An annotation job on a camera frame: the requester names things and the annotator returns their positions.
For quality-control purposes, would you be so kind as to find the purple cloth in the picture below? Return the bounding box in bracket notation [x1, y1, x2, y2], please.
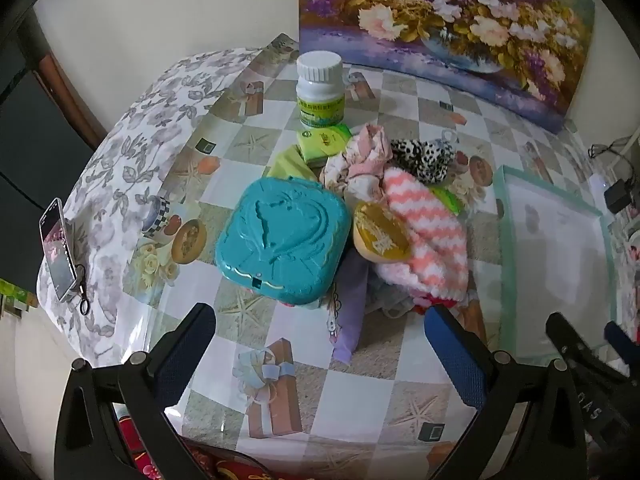
[330, 250, 373, 366]

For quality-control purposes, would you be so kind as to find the white chair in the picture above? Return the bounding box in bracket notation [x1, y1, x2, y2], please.
[617, 132, 640, 161]

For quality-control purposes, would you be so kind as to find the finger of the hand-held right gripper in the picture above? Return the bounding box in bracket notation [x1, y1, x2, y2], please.
[545, 312, 608, 396]
[602, 321, 640, 363]

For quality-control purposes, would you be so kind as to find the black power adapter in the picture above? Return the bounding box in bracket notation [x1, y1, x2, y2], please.
[604, 179, 633, 213]

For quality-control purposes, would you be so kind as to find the pink white striped knit sock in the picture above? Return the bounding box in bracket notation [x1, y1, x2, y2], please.
[372, 166, 471, 306]

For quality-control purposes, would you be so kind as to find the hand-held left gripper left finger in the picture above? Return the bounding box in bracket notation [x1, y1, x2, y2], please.
[54, 303, 217, 480]

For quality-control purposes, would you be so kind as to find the light green cloth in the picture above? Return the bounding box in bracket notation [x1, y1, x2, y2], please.
[266, 145, 321, 181]

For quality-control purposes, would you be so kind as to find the floral painting canvas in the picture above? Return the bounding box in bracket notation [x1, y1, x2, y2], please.
[299, 0, 597, 135]

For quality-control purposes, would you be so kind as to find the checkered plastic table cover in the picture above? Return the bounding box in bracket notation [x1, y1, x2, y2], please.
[112, 35, 616, 461]

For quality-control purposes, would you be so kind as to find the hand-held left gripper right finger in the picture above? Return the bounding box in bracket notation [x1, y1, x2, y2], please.
[424, 305, 591, 480]

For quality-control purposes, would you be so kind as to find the clear tray teal rim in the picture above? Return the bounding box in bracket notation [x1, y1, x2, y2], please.
[492, 165, 617, 363]

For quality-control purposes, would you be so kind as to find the leopard print cloth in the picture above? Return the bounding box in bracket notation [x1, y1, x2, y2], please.
[390, 137, 456, 183]

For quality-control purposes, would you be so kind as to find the red patterned cushion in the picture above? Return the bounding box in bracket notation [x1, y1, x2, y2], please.
[117, 417, 281, 480]

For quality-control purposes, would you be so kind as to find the pink floral crumpled cloth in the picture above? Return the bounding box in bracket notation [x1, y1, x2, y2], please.
[320, 124, 393, 206]

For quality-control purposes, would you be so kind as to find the white bottle green label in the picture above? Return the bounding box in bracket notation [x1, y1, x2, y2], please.
[295, 51, 347, 130]

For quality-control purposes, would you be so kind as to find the teal plastic case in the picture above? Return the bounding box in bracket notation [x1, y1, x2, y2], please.
[215, 176, 351, 308]

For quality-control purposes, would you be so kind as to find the grey floral tablecloth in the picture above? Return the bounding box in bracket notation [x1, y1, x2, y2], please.
[36, 47, 266, 368]

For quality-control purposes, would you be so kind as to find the green tissue pack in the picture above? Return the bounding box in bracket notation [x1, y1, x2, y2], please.
[295, 124, 353, 167]

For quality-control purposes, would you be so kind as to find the smartphone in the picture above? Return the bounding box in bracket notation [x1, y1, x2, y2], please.
[39, 198, 81, 303]

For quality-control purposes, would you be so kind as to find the bright green fabric piece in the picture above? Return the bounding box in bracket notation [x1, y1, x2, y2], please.
[435, 185, 463, 216]

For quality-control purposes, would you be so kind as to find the black cable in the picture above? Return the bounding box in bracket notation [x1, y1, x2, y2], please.
[589, 135, 640, 161]

